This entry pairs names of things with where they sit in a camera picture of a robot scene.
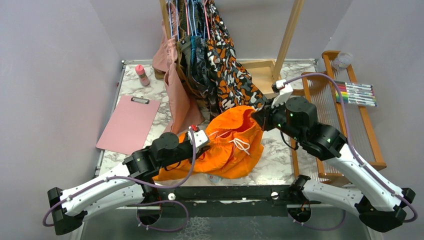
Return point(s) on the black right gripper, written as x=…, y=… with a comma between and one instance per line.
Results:
x=264, y=115

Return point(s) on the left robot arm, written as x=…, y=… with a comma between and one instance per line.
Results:
x=128, y=183

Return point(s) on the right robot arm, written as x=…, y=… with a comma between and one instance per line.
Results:
x=378, y=204

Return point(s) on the orange camouflage hanging shorts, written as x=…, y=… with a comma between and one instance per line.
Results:
x=233, y=84

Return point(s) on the pink hanging shorts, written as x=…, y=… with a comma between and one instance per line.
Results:
x=184, y=109

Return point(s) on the dark patterned hanging shorts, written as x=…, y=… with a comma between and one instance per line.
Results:
x=193, y=35

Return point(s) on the wooden clothes rack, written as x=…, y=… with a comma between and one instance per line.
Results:
x=265, y=72

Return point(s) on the wooden tiered rack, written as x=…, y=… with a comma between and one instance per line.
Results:
x=320, y=92

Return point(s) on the pack of coloured markers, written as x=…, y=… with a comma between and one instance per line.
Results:
x=355, y=94

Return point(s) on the clear plastic cup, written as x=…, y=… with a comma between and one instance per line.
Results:
x=342, y=61

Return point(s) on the pink bottle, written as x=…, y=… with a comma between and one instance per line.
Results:
x=141, y=73

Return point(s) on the pink clipboard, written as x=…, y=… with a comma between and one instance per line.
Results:
x=129, y=125

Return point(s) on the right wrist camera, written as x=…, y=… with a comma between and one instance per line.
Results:
x=283, y=90

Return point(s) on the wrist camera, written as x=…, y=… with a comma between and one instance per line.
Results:
x=283, y=90
x=197, y=137

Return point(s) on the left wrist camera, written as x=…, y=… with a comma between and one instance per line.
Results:
x=197, y=137

